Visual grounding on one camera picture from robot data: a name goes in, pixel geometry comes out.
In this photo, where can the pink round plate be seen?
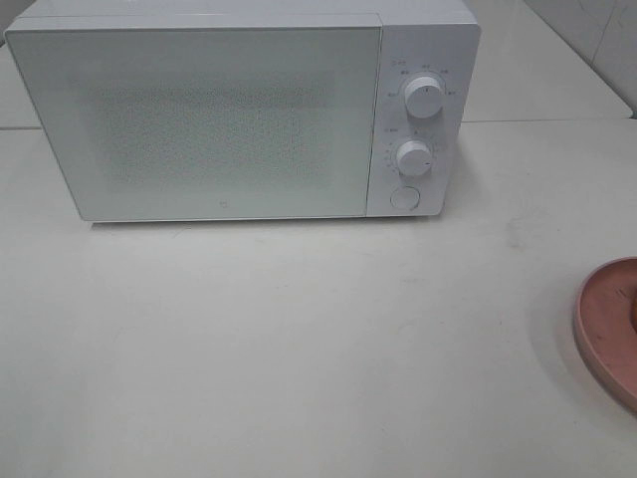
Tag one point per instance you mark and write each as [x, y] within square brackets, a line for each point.
[604, 328]

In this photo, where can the white microwave door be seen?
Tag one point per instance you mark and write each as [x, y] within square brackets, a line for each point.
[202, 125]

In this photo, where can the lower white timer knob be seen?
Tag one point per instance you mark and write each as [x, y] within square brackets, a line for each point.
[413, 158]

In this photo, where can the upper white power knob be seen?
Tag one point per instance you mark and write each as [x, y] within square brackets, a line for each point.
[423, 96]

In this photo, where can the white microwave oven body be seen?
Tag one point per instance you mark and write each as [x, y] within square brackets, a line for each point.
[440, 38]

